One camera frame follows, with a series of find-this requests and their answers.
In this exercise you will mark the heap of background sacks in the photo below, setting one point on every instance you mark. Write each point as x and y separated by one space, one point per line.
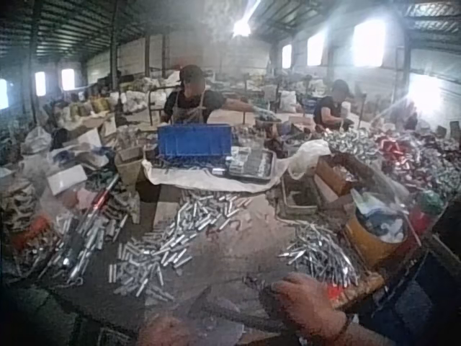
144 93

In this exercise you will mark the pile of thin silver rods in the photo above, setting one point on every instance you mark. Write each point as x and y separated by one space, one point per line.
320 254

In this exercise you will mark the heap of long silver tubes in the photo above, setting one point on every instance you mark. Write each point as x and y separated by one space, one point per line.
86 238

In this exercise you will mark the white flat box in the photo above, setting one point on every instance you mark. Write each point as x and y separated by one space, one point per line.
66 179

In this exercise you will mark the blue plastic crate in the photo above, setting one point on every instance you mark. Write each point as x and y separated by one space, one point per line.
194 140

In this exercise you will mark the metal tray of parts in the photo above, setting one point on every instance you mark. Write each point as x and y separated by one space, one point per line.
252 164

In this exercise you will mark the dark metal part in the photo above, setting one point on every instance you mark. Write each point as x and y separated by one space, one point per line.
257 284

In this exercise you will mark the heap of shiny silver fittings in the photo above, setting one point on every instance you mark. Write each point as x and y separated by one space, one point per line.
351 140

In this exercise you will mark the small brown cardboard box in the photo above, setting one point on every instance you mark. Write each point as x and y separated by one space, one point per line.
129 166

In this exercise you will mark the yellow bucket of rags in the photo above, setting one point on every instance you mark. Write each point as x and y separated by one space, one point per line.
374 234

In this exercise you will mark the person's left hand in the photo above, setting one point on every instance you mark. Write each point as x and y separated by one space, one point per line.
165 333

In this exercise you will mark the person's right fingers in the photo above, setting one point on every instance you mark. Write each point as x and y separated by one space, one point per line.
284 292

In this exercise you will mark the red bottle with green cap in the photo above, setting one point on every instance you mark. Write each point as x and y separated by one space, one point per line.
428 210

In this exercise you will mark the heap of red silver parts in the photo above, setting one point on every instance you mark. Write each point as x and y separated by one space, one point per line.
421 162

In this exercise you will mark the pile of short silver tubes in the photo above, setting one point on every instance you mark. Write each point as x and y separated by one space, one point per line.
169 248

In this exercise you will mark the weighing scale with bowl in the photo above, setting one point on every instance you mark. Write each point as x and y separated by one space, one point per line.
268 124

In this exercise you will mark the white plastic bag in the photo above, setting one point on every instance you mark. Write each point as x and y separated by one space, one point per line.
308 155

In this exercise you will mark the person's right hand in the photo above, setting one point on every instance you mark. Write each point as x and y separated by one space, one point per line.
309 306

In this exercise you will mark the white sack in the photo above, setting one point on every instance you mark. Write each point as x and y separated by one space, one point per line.
36 140

